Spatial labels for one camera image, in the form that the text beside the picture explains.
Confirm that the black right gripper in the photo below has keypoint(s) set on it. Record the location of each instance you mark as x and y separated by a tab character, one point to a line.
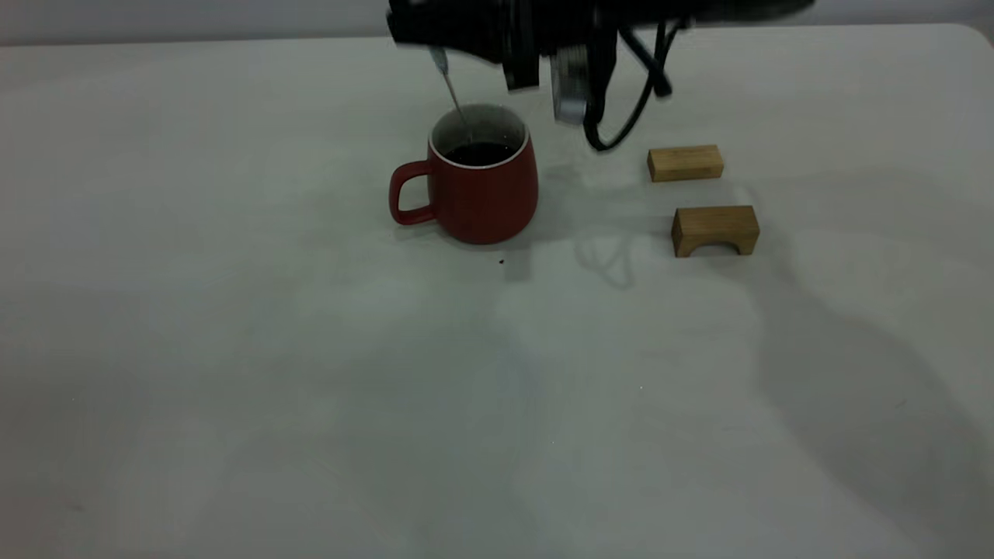
559	23

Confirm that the red ceramic mug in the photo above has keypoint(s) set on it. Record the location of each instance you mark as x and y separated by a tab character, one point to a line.
481	202

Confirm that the arched wooden block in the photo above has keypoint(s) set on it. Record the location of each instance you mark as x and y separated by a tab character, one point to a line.
714	225

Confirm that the flat wooden block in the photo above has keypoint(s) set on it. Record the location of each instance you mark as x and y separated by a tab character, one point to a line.
683	163

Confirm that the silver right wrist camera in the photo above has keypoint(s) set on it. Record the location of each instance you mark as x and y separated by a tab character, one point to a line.
571	85

